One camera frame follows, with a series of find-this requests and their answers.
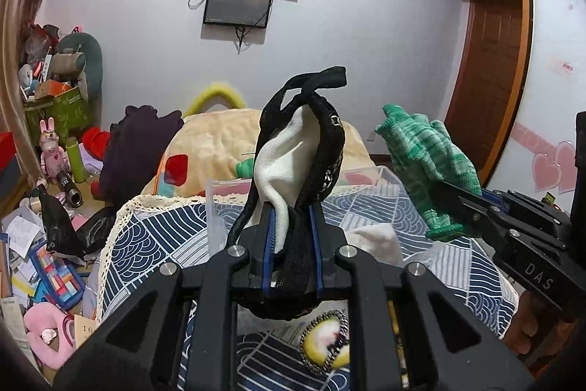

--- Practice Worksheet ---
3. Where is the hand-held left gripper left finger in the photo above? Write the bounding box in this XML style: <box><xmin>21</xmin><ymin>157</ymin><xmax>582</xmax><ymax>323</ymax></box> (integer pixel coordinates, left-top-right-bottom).
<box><xmin>52</xmin><ymin>208</ymin><xmax>276</xmax><ymax>391</ymax></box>

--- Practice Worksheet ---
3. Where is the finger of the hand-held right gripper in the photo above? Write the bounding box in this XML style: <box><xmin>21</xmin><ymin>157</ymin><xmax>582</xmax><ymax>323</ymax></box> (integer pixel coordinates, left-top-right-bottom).
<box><xmin>481</xmin><ymin>188</ymin><xmax>564</xmax><ymax>228</ymax></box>
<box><xmin>430</xmin><ymin>178</ymin><xmax>509</xmax><ymax>254</ymax></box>

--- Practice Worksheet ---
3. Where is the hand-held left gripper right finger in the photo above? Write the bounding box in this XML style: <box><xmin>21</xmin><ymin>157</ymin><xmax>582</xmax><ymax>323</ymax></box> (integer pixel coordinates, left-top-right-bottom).
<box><xmin>309</xmin><ymin>205</ymin><xmax>536</xmax><ymax>391</ymax></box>

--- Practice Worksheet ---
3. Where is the green knit glove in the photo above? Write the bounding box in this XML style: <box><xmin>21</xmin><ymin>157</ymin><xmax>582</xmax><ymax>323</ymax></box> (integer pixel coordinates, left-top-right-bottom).
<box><xmin>374</xmin><ymin>103</ymin><xmax>482</xmax><ymax>243</ymax></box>

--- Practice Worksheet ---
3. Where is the white sock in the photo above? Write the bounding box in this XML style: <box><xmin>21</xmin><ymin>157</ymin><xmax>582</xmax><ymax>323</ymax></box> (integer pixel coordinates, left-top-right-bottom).
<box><xmin>253</xmin><ymin>104</ymin><xmax>321</xmax><ymax>254</ymax></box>

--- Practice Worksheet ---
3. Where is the black mesh garment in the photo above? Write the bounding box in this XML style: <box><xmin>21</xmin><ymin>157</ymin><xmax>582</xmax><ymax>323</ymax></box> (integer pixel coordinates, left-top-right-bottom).
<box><xmin>227</xmin><ymin>65</ymin><xmax>349</xmax><ymax>321</ymax></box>

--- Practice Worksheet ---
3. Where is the person's right hand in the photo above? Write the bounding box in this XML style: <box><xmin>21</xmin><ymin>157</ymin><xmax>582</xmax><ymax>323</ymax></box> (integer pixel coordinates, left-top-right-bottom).
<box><xmin>502</xmin><ymin>294</ymin><xmax>576</xmax><ymax>370</ymax></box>

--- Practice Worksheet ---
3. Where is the pink heart sticker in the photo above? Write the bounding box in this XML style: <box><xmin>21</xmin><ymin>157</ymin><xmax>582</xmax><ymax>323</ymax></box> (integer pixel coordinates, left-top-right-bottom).
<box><xmin>513</xmin><ymin>123</ymin><xmax>578</xmax><ymax>195</ymax></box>

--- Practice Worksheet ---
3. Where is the white cloth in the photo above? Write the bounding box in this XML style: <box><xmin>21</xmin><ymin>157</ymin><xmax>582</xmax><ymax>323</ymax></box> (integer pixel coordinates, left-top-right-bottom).
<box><xmin>347</xmin><ymin>225</ymin><xmax>404</xmax><ymax>267</ymax></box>

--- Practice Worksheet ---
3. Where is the clear plastic box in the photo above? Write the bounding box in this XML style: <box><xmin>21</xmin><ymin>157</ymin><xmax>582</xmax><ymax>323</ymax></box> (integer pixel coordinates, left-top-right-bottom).
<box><xmin>204</xmin><ymin>166</ymin><xmax>404</xmax><ymax>252</ymax></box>

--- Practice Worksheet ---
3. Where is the yellow white plush pouch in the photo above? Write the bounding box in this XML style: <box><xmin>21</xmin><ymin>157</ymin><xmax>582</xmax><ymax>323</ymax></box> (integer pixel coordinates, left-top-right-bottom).
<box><xmin>300</xmin><ymin>311</ymin><xmax>351</xmax><ymax>373</ymax></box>

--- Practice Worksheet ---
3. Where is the wooden door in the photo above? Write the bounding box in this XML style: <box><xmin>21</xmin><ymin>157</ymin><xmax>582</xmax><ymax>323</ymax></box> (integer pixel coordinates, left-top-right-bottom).
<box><xmin>444</xmin><ymin>0</ymin><xmax>528</xmax><ymax>187</ymax></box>

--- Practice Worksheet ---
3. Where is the beige blanket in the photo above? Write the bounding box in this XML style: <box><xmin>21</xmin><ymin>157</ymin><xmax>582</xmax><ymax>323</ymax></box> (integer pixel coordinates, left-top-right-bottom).
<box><xmin>142</xmin><ymin>109</ymin><xmax>377</xmax><ymax>200</ymax></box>

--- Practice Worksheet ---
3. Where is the blue patterned tablecloth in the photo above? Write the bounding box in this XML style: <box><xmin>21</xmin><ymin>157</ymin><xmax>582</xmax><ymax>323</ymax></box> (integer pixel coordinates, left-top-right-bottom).
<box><xmin>94</xmin><ymin>182</ymin><xmax>520</xmax><ymax>391</ymax></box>

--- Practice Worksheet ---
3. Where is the dark purple garment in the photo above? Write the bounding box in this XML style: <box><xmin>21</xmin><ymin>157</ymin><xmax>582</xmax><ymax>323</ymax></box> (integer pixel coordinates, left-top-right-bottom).
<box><xmin>98</xmin><ymin>104</ymin><xmax>185</xmax><ymax>207</ymax></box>

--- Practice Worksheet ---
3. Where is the red plush item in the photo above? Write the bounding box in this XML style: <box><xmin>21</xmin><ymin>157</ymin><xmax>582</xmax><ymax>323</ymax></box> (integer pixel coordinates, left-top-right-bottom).
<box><xmin>81</xmin><ymin>128</ymin><xmax>111</xmax><ymax>161</ymax></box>

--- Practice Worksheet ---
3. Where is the black cylindrical flashlight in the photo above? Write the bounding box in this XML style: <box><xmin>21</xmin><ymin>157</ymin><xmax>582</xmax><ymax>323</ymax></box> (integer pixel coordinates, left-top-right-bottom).
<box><xmin>56</xmin><ymin>171</ymin><xmax>84</xmax><ymax>209</ymax></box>

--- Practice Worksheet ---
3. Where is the green bottle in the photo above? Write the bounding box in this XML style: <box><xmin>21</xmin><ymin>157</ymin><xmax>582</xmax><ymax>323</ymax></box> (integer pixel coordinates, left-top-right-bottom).
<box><xmin>65</xmin><ymin>137</ymin><xmax>89</xmax><ymax>184</ymax></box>

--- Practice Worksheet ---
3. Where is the black plastic bag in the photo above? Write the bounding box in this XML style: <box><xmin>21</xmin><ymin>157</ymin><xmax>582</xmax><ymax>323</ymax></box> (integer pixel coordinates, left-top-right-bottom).
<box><xmin>37</xmin><ymin>185</ymin><xmax>118</xmax><ymax>266</ymax></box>

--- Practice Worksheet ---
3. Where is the colourful blue box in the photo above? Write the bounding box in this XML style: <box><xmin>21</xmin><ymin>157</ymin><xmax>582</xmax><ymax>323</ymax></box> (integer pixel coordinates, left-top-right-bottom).
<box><xmin>28</xmin><ymin>242</ymin><xmax>86</xmax><ymax>312</ymax></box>

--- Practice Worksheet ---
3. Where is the pink rabbit figurine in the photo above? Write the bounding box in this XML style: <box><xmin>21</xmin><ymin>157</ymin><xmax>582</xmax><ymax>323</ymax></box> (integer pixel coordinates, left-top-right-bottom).
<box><xmin>39</xmin><ymin>118</ymin><xmax>69</xmax><ymax>187</ymax></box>

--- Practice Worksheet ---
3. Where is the small black monitor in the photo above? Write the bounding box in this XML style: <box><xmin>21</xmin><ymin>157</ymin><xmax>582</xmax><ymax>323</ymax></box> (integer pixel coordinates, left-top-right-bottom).
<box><xmin>203</xmin><ymin>0</ymin><xmax>275</xmax><ymax>29</ymax></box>

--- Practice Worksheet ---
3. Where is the pink plush slipper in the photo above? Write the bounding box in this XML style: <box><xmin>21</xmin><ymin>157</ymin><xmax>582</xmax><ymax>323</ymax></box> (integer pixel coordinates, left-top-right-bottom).
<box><xmin>23</xmin><ymin>303</ymin><xmax>77</xmax><ymax>372</ymax></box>

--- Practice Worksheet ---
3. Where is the green cardboard box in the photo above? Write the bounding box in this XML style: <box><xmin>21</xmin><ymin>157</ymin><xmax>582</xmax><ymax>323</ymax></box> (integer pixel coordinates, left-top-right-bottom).
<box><xmin>24</xmin><ymin>86</ymin><xmax>90</xmax><ymax>145</ymax></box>

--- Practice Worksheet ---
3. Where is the pile of papers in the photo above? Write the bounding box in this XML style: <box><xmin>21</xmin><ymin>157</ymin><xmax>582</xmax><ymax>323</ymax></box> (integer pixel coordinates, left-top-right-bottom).
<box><xmin>0</xmin><ymin>208</ymin><xmax>47</xmax><ymax>306</ymax></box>

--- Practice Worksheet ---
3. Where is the grey green plush toy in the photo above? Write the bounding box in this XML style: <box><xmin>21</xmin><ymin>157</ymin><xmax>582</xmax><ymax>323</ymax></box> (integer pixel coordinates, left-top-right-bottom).
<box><xmin>50</xmin><ymin>33</ymin><xmax>104</xmax><ymax>99</ymax></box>

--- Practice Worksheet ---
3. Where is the red box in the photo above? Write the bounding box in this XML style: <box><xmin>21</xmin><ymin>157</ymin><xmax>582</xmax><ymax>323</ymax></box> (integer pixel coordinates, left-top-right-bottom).
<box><xmin>0</xmin><ymin>132</ymin><xmax>19</xmax><ymax>163</ymax></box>

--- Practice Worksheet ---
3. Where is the brown curtain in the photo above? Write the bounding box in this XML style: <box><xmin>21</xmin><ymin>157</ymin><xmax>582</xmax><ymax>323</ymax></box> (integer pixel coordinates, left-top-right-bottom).
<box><xmin>0</xmin><ymin>0</ymin><xmax>89</xmax><ymax>172</ymax></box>

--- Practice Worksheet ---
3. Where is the black monitor cable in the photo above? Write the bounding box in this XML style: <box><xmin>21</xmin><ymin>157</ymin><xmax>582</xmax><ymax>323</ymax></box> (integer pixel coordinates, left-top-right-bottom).
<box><xmin>235</xmin><ymin>25</ymin><xmax>253</xmax><ymax>54</ymax></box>

